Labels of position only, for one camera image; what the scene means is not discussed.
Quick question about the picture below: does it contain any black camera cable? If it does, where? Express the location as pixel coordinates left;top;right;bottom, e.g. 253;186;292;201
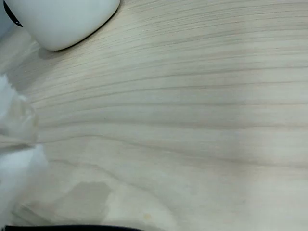
4;225;169;231

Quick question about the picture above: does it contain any white mug with black handle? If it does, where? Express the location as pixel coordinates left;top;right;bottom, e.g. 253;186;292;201
2;0;121;51

